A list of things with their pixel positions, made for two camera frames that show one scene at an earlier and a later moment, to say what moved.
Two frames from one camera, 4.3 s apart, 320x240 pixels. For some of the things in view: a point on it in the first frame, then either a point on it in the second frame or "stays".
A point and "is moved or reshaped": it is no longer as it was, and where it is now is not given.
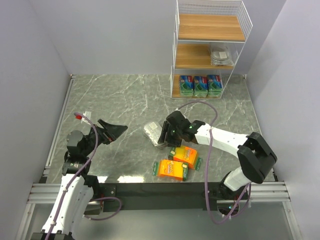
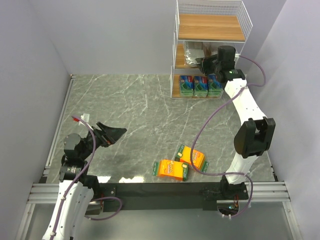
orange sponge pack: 171,169 stays
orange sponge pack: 186,154 is moved or reshaped
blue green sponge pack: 214,86 stays
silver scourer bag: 152,131 to 192,50
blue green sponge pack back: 186,83 stays
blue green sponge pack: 200,88 stays
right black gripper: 169,136 to 204,64
